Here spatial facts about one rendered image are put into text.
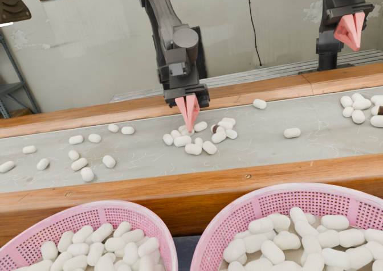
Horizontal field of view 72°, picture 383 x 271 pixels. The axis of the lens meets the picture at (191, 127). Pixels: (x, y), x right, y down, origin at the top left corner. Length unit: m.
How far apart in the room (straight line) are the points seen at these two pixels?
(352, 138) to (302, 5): 2.27
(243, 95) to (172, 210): 0.41
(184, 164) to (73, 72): 2.47
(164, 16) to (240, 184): 0.50
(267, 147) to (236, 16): 2.16
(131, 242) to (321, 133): 0.40
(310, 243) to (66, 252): 0.32
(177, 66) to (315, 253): 0.40
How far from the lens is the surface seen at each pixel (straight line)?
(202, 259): 0.34
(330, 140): 0.56
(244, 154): 0.52
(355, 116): 0.62
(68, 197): 0.50
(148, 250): 0.39
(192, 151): 0.53
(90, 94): 2.92
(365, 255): 0.37
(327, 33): 1.07
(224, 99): 0.73
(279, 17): 2.71
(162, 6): 0.77
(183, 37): 0.61
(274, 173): 0.43
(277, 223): 0.39
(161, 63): 0.96
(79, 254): 0.44
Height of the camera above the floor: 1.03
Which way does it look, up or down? 27 degrees down
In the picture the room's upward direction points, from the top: 11 degrees counter-clockwise
